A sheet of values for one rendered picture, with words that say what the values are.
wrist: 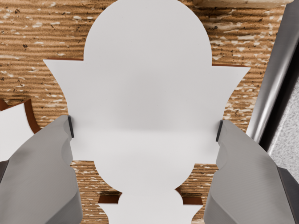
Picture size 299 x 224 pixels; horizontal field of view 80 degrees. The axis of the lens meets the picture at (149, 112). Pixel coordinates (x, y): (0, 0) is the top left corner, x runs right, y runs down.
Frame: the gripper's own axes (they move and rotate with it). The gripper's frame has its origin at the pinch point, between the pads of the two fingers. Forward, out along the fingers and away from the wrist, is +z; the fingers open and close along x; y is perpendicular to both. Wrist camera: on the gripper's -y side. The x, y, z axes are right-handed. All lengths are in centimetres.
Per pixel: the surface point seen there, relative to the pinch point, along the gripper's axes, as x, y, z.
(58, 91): -7.9, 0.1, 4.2
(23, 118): -11.0, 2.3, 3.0
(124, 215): -2.2, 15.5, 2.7
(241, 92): 8.6, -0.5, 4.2
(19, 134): -11.8, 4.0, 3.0
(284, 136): 16.2, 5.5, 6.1
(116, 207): -3.2, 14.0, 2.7
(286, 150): 17.2, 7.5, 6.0
